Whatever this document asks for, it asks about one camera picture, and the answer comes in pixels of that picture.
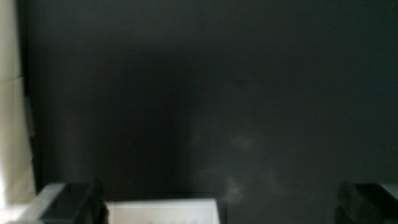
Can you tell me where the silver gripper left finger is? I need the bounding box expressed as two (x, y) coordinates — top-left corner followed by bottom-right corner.
(24, 181), (109, 224)

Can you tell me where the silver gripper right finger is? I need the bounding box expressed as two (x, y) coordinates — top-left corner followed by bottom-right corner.
(335, 182), (398, 224)

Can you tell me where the white drawer box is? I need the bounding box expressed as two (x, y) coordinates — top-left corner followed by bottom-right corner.
(107, 199), (221, 224)

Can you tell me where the white L-shaped fence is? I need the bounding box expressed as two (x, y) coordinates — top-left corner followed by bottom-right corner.
(0, 0), (36, 209)

